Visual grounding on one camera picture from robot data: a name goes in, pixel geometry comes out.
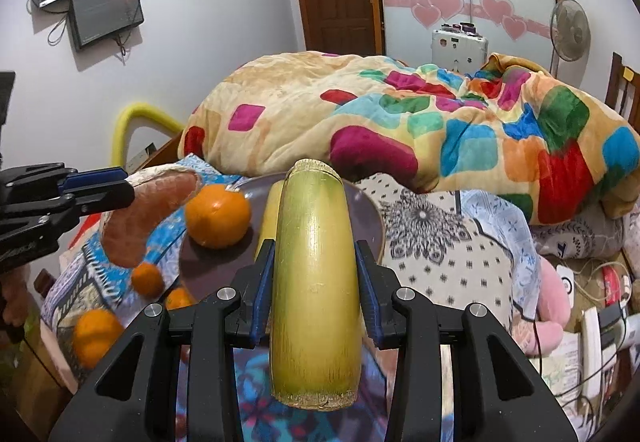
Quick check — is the pink plush toy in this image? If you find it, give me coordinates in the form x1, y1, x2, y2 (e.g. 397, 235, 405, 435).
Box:
510, 252, 572, 357

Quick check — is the white hard case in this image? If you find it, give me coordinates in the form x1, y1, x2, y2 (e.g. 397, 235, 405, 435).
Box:
431, 22, 489, 74

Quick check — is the thin yellow sugarcane piece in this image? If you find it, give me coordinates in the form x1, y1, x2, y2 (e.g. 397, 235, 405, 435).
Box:
254, 181, 286, 263

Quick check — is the wooden chair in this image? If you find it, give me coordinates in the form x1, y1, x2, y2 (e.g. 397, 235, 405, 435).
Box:
604, 51, 640, 125

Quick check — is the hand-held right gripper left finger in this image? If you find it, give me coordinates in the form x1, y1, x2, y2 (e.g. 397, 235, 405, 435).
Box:
47, 239, 277, 442

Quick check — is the blue floral cloth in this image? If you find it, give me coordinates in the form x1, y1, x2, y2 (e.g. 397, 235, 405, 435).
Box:
40, 153, 241, 373

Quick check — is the dark purple plate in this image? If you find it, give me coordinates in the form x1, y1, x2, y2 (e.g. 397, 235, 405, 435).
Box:
178, 175, 386, 305

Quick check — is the large orange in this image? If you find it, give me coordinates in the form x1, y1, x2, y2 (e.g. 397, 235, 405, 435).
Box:
185, 185, 252, 250

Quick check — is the reddish-brown sweet potato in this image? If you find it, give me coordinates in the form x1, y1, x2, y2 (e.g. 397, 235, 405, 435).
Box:
100, 171, 203, 269

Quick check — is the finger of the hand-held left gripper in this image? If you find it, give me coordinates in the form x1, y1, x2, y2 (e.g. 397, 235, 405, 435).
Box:
0, 183, 137, 269
0, 162, 127, 203

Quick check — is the colourful patchwork blanket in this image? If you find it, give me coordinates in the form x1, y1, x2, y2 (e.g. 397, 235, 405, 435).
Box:
179, 51, 640, 225

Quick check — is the white black-patterned bedsheet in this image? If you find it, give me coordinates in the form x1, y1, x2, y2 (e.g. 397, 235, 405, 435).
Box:
352, 172, 543, 375

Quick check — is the small black monitor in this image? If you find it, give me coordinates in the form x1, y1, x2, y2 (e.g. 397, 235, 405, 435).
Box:
68, 0, 146, 51

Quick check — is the black monitor cable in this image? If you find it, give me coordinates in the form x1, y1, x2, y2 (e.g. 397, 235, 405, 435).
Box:
47, 12, 69, 46

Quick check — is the medium orange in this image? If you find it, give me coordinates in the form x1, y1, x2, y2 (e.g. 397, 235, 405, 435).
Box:
72, 308, 126, 369

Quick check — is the thick yellow-green sugarcane piece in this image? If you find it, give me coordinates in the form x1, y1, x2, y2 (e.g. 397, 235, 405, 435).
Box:
269, 158, 363, 410

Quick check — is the standing electric fan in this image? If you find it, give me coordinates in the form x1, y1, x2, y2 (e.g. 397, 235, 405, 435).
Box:
548, 0, 592, 79

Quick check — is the yellow foam tube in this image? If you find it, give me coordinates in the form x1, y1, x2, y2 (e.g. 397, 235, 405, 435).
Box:
110, 103, 186, 169

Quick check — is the small orange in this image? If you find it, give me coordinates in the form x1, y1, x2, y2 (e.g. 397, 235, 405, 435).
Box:
131, 261, 165, 298
165, 287, 194, 312

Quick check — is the white power strip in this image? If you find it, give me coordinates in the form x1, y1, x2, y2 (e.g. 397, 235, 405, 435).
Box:
581, 308, 602, 400

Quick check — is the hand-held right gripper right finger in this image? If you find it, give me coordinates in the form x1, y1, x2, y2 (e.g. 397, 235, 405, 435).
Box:
354, 241, 577, 442

